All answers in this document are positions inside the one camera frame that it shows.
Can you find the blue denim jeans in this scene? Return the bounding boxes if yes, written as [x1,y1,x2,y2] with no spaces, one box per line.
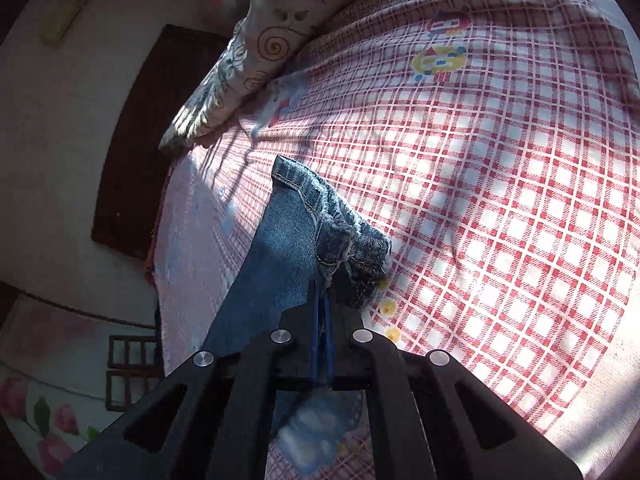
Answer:
[203,156,390,476]

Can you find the wooden chair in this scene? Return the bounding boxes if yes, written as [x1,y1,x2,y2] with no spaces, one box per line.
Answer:
[104,335,165,413]

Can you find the dark wooden headboard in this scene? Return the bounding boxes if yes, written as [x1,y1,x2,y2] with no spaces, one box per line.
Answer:
[91,24,227,260]

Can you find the pink checkered bed sheet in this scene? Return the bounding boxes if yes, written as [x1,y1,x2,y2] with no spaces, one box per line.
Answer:
[153,0,639,479]

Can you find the floral quilt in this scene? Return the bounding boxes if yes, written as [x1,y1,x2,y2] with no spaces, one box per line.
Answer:
[160,0,352,153]

